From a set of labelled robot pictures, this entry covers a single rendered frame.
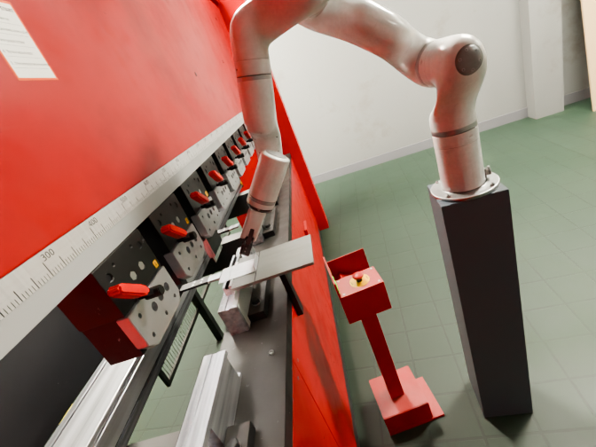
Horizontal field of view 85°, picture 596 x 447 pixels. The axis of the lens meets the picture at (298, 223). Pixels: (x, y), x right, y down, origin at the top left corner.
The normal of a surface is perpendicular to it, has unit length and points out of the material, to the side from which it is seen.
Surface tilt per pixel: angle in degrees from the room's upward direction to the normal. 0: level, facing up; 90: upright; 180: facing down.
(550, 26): 90
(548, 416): 0
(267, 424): 0
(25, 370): 90
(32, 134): 90
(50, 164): 90
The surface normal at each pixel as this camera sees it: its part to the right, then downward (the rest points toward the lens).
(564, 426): -0.36, -0.85
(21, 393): 0.94, -0.33
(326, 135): -0.12, 0.46
